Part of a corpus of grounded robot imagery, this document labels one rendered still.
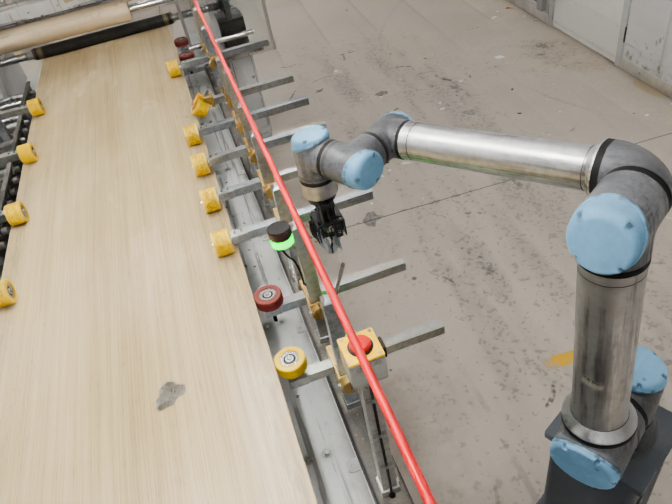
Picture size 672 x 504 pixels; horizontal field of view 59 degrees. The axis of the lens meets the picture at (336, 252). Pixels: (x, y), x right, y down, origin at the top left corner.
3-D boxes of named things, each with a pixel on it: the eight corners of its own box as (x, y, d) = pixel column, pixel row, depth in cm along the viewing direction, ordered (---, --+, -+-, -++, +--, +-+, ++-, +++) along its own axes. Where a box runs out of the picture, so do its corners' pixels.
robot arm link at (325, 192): (295, 173, 145) (331, 162, 147) (298, 189, 149) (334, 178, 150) (304, 192, 139) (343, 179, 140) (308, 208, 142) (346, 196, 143)
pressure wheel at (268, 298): (285, 306, 177) (277, 279, 169) (292, 324, 171) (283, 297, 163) (260, 315, 175) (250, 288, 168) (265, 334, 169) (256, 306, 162)
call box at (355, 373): (376, 352, 114) (371, 326, 109) (389, 379, 109) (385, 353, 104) (342, 365, 113) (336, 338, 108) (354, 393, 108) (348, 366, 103)
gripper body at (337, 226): (320, 245, 149) (312, 208, 141) (311, 226, 156) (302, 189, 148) (348, 236, 150) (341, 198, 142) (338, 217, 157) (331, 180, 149)
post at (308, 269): (331, 337, 182) (300, 216, 150) (334, 345, 179) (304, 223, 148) (320, 341, 181) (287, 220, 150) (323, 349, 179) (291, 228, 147)
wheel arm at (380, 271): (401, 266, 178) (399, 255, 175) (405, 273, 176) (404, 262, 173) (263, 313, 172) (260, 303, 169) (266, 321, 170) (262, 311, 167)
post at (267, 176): (289, 240, 218) (258, 126, 187) (292, 246, 215) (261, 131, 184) (280, 243, 218) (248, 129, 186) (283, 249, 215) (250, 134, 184)
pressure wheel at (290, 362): (291, 369, 158) (282, 341, 151) (317, 376, 155) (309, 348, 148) (277, 392, 153) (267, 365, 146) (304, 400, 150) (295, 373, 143)
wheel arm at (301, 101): (307, 101, 246) (305, 93, 244) (309, 104, 243) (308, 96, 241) (191, 135, 239) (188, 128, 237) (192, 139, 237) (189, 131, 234)
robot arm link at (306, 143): (311, 147, 129) (279, 137, 135) (321, 193, 137) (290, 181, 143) (338, 127, 134) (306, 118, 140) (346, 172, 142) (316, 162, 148)
